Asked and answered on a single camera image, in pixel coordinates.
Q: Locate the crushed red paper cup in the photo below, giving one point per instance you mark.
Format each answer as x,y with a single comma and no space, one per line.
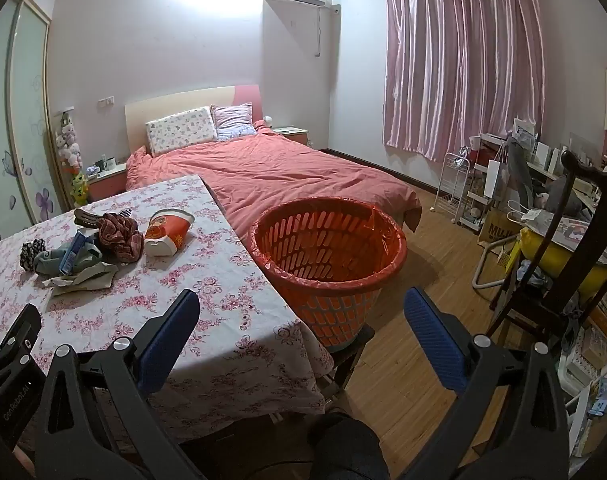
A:
166,235

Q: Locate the black dotted cloth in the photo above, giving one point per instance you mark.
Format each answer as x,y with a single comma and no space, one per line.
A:
32,255

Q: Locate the yellow cushion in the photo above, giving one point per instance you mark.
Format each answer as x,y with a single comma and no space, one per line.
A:
563,260

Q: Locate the hanging plush toys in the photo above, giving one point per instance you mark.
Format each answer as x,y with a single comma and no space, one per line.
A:
68,142

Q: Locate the grey blue sock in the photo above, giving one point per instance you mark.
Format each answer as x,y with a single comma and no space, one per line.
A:
45,262

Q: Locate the pink striped pillow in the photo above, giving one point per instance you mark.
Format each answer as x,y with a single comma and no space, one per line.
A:
233,120

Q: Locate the floral pillow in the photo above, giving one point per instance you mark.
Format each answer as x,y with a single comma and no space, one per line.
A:
181,130

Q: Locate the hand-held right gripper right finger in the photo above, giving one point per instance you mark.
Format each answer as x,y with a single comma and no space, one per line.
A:
433,345

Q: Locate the floral tablecloth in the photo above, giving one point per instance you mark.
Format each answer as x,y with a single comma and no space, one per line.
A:
208,285

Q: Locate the orange plastic basket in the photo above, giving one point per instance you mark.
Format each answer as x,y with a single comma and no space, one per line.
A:
328,320

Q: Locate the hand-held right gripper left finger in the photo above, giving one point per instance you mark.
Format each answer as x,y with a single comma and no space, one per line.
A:
168,340

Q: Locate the white tube frame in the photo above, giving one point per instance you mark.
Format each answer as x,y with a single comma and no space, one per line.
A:
478,272

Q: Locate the pink curtain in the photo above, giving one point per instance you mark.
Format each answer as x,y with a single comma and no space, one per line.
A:
458,60

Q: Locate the brown hair claw clip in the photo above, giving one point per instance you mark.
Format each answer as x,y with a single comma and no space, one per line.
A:
87,217

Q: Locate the green yellow plush toy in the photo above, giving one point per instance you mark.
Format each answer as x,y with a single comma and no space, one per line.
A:
79,187

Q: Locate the person's leg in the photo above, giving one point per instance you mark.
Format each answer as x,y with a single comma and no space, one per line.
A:
348,450

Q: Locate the plaid fabric scrunchie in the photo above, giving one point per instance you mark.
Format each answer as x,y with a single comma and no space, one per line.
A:
118,240

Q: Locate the flower print wardrobe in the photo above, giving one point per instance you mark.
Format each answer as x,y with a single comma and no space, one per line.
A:
23,135

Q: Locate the white mug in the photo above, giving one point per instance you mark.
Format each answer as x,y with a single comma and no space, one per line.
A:
108,164

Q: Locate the dark wooden chair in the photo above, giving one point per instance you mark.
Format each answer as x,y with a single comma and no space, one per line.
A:
583,240

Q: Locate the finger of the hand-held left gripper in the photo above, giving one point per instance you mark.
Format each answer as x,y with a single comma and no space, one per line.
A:
18,340

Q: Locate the printed magazine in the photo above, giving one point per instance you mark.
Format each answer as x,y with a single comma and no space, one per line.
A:
576,232

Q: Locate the pink white nightstand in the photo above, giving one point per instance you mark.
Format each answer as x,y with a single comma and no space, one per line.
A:
105,185
293,135

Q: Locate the red duvet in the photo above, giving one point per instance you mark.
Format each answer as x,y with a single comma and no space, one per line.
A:
283,175

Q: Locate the wall socket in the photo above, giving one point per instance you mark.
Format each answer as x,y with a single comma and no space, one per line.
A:
105,101

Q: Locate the white trolley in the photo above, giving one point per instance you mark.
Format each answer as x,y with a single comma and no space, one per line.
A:
476,210

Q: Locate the brown paper bag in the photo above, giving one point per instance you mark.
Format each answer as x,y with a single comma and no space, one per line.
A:
496,230

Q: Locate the blue hand cream tube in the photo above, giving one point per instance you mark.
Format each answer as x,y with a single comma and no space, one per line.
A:
73,252

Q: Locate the bed headboard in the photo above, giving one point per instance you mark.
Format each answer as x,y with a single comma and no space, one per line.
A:
183,102

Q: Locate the dark wooden stool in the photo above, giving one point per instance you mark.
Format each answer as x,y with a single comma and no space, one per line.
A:
351,365

